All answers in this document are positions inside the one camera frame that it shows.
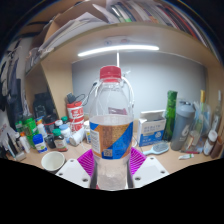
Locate green package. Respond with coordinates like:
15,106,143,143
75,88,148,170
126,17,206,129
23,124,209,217
22,114,39,148

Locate brown bottle with green cap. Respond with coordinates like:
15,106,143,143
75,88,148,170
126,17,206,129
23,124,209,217
52,128,69,153

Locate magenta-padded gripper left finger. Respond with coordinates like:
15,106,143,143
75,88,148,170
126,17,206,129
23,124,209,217
54,148,98,190

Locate clear red-capped water bottle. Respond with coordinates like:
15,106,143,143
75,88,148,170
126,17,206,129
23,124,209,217
88,65,135,191

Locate small white and green tube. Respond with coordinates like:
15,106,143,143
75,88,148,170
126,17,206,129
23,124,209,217
178,153,195,160

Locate red and white canister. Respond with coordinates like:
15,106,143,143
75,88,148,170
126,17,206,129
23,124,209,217
66,100,85,133

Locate black bag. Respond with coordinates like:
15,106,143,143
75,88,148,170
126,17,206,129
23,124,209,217
32,91,56,119

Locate hanging dark clothes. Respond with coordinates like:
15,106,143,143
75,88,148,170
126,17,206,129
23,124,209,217
0,39,26,131

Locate brown mug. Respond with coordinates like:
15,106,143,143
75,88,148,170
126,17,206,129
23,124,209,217
210,134,224,159

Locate brown jar with white lid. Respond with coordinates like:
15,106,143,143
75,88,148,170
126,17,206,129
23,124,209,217
203,129,218,156

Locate tall clear glass bottle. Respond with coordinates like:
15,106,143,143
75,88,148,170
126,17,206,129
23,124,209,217
210,89,223,134

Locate white light bar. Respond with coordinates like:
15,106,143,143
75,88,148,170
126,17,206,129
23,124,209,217
77,44,160,58

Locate white and blue carton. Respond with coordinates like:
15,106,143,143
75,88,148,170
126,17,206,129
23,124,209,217
137,109,167,148

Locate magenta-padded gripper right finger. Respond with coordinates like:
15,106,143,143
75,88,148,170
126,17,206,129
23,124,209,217
126,146,170,189

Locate light blue hairbrush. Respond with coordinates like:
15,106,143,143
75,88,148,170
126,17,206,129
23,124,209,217
142,141,170,156

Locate tall green bottle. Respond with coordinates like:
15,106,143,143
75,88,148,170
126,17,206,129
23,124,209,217
162,89,179,143

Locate white bottle with blue cap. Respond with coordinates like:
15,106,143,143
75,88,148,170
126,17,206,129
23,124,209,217
32,133,48,154

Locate wooden shelf unit with books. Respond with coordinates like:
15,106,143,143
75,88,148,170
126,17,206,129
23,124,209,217
24,0,224,118

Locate grey shaker bottle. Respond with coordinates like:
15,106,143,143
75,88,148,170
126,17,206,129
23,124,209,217
170,101,196,152

